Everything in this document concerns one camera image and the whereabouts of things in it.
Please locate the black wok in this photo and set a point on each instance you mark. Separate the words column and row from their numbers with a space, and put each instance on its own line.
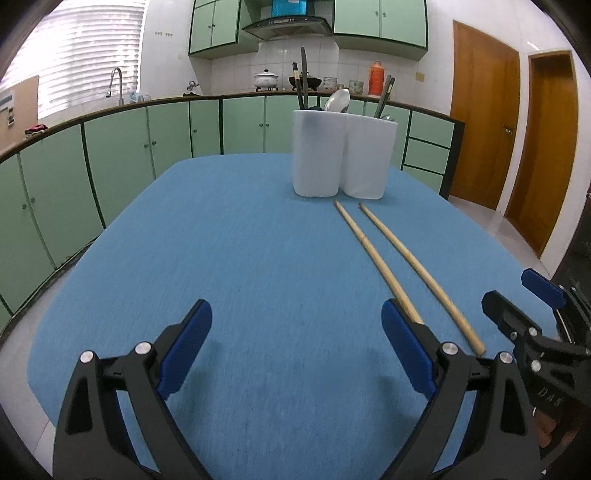
column 313, row 83

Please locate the grey chopstick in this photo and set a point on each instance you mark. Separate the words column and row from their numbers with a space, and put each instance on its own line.
column 384, row 96

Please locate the wooden chopstick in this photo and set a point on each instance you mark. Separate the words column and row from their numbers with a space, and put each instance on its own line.
column 456, row 314
column 399, row 293

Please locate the wooden door left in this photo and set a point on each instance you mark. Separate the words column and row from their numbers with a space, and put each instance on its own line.
column 486, row 98

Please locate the orange thermos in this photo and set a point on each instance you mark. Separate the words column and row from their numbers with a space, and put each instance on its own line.
column 377, row 75

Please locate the small kettle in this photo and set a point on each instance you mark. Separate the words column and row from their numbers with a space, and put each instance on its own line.
column 191, row 89

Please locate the blue table cloth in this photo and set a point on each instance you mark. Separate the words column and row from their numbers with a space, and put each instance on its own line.
column 296, row 379

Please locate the cardboard box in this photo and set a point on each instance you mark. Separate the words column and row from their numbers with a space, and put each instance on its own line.
column 19, row 112

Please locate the green lower kitchen cabinets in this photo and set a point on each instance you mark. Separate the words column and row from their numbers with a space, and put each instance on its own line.
column 62, row 189

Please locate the green kitchen cabinets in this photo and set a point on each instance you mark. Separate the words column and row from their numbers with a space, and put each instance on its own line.
column 62, row 189
column 229, row 27

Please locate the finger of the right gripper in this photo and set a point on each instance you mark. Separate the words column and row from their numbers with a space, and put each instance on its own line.
column 510, row 320
column 543, row 288

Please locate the wooden door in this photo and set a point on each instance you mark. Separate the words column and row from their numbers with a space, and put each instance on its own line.
column 486, row 98
column 549, row 148

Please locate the black range hood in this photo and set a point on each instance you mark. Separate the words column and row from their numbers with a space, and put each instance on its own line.
column 297, row 25

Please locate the large silver spoon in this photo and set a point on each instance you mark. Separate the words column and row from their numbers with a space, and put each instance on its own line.
column 338, row 102

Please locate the white window blinds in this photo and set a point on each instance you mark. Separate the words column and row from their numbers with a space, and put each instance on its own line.
column 81, row 51

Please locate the white plastic utensil holder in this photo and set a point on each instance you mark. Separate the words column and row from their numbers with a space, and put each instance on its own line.
column 341, row 152

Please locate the blue box on hood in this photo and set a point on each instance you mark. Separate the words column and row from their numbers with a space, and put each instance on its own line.
column 289, row 7

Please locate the wooden door right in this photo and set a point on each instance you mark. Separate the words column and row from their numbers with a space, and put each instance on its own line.
column 549, row 148

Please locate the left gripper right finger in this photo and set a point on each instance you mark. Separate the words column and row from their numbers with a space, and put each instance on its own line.
column 500, row 440

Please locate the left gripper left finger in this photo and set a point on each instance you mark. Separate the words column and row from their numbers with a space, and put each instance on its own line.
column 92, row 440

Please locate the white cooking pot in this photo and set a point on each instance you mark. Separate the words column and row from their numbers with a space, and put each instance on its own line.
column 266, row 81

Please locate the person's right hand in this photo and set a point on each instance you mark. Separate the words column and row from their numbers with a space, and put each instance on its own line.
column 549, row 431

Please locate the green upper kitchen cabinets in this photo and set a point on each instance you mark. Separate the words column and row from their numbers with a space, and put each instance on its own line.
column 229, row 27

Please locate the black plastic spoon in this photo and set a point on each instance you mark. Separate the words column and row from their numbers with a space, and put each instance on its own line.
column 297, row 86

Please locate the red cloth on counter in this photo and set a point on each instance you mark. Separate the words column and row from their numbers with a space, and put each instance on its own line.
column 35, row 130

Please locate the dark appliance at right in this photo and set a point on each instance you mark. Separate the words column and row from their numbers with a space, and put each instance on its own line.
column 575, row 268

